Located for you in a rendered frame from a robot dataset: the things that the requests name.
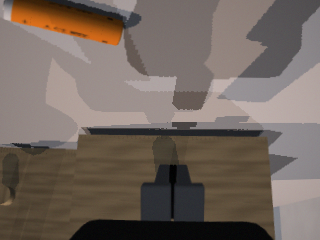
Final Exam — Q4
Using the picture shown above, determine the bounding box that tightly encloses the wooden chest of drawers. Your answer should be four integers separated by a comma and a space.
0, 147, 77, 155

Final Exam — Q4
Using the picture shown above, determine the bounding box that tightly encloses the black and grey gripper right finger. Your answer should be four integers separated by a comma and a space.
173, 165, 205, 222

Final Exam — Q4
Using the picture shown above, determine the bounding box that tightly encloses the orange battery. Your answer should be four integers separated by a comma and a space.
3, 0, 123, 46

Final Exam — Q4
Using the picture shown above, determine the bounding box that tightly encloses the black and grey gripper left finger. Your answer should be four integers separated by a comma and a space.
141, 164, 173, 221

